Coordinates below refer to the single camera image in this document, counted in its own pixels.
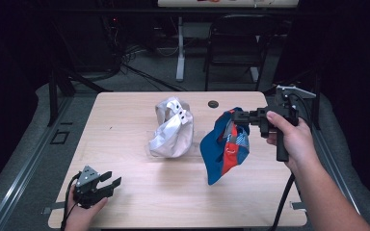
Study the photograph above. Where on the black metal frame stand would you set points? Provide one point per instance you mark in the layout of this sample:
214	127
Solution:
54	96

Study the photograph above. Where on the black folding chair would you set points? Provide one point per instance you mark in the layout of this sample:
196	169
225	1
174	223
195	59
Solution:
237	41

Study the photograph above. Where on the black tape square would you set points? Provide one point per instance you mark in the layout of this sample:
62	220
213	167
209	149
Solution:
54	137

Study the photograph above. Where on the dark round table grommet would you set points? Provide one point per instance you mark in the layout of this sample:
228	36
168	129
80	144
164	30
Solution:
213	104

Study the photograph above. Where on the person's left hand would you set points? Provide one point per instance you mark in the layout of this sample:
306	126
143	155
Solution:
80	218

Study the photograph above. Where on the blue and orange cap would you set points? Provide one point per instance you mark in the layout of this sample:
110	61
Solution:
215	150

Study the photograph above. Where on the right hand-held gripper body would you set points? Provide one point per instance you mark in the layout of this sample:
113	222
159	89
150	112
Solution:
285	106

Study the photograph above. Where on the white desk leg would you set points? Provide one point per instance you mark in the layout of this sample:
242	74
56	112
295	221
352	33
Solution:
180	57

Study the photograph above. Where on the aluminium floor rail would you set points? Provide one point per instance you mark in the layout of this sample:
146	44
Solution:
350	192
29	160

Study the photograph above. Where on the person's right hand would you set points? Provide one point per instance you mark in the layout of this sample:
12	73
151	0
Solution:
302	144

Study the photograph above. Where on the grey tape strip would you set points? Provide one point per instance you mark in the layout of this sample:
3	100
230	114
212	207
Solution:
298	205
53	208

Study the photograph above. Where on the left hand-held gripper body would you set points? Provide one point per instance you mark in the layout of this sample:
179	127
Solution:
88	192

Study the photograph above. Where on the pale pink and white cap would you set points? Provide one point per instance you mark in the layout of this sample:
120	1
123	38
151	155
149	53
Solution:
173	134

